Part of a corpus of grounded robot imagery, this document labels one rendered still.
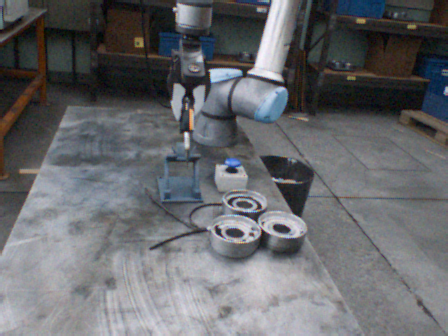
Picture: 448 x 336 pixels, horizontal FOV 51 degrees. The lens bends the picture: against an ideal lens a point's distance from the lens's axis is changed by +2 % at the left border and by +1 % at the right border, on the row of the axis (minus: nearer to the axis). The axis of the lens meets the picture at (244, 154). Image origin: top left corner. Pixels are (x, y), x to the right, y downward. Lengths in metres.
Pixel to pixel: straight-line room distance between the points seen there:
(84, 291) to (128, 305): 0.08
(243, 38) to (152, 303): 4.35
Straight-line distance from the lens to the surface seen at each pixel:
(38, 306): 0.83
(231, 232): 0.97
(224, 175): 1.15
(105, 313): 0.80
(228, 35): 4.97
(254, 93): 1.34
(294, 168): 2.44
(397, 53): 5.08
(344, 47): 5.38
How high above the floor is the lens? 1.33
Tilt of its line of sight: 22 degrees down
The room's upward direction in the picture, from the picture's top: 8 degrees clockwise
